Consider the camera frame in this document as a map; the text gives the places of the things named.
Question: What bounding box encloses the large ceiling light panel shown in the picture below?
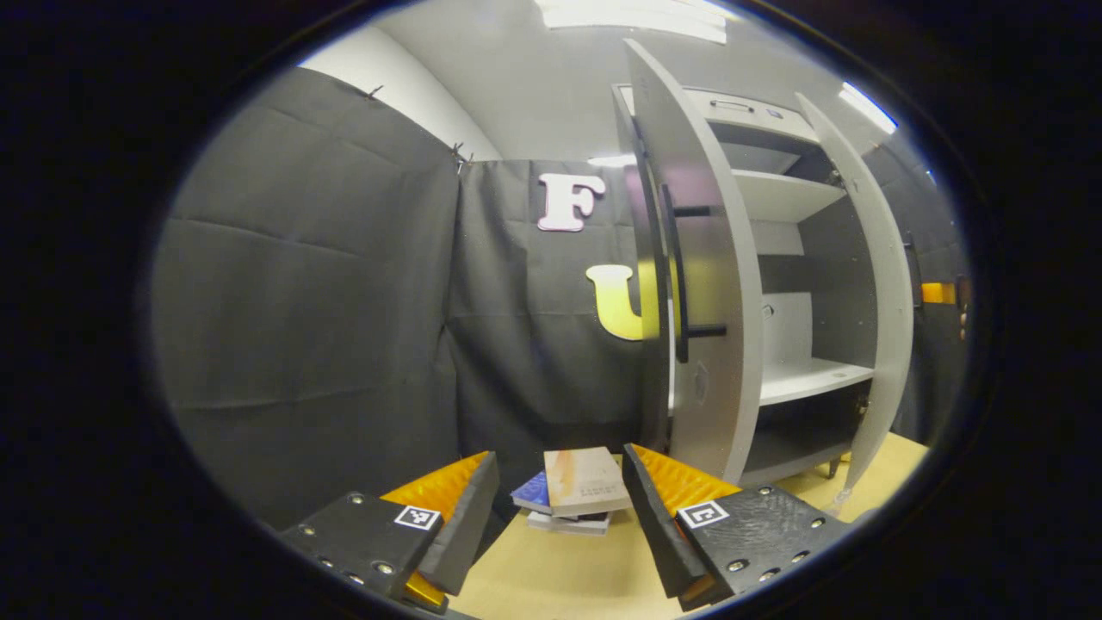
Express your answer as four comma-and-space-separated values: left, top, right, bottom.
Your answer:
534, 0, 733, 44

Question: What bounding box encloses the black right door handle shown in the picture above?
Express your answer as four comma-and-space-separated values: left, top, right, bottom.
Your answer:
901, 231, 924, 311

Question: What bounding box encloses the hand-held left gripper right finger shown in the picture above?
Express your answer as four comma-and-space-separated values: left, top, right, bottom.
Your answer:
622, 443, 853, 612

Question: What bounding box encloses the blue book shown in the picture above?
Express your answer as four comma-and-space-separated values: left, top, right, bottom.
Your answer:
510, 470, 554, 516

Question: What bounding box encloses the grey cabinet door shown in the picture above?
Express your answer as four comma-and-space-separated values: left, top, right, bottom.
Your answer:
622, 38, 765, 487
795, 92, 915, 509

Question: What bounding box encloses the black backdrop cloth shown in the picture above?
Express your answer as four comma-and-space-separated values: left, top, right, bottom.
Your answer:
151, 67, 974, 530

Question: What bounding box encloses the black door handle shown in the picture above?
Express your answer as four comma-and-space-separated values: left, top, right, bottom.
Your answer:
659, 183, 729, 364
901, 231, 924, 311

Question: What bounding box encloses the white book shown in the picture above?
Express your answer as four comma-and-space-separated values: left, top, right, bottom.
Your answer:
526, 510, 612, 537

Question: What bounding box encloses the black left door handle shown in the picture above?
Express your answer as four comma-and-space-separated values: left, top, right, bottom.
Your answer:
659, 183, 729, 364

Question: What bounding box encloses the grey cabinet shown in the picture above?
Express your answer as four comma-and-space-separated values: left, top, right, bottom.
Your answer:
611, 84, 879, 490

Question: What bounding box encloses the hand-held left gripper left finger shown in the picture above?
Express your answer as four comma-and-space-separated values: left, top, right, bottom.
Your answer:
280, 450, 501, 614

